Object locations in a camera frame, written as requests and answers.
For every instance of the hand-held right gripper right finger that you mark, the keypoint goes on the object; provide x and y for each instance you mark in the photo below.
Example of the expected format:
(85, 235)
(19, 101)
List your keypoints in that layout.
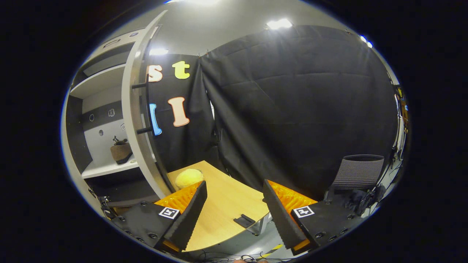
(279, 215)

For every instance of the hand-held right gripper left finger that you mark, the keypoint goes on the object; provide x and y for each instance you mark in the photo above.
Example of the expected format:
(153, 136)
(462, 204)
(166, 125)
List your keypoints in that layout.
(192, 215)

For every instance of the brown suede shoe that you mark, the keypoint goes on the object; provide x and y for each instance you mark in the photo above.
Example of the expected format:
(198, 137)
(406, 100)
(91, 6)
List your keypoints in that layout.
(120, 151)

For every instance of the white shoe cabinet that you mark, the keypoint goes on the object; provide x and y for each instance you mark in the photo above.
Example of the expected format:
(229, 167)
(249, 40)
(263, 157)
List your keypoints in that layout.
(98, 82)

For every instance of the white cabinet drawer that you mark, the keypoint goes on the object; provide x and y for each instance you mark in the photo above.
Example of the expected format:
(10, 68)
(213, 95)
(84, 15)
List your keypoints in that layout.
(117, 42)

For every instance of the yellow plush ball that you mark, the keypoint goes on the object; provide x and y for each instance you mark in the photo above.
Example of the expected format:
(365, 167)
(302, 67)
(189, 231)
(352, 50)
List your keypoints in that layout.
(188, 178)

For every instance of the lettered black backdrop cloth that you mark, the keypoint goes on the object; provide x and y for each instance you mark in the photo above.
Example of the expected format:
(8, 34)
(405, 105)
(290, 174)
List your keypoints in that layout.
(190, 146)

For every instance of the grey mesh office chair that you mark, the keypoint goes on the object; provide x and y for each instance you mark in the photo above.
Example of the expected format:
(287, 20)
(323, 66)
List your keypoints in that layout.
(358, 171)

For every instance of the quilted black backdrop cloth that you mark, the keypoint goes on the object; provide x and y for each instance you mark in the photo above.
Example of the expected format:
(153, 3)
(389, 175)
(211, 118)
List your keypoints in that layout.
(292, 109)

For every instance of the long ceiling light panel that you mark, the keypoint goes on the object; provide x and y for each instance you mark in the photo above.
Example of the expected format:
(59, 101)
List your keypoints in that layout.
(197, 2)

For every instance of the small black flat bracket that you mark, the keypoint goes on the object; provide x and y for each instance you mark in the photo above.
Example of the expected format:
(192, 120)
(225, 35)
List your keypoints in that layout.
(244, 220)

